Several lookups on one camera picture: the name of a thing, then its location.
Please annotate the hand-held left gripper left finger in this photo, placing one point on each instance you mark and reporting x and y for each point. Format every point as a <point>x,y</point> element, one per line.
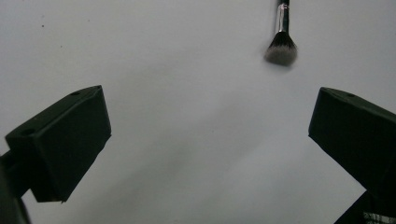
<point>65,140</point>

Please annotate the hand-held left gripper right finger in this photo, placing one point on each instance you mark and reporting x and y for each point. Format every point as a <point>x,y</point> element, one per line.
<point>355,133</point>

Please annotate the black makeup brush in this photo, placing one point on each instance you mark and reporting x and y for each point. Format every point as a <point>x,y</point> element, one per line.
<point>281,46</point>

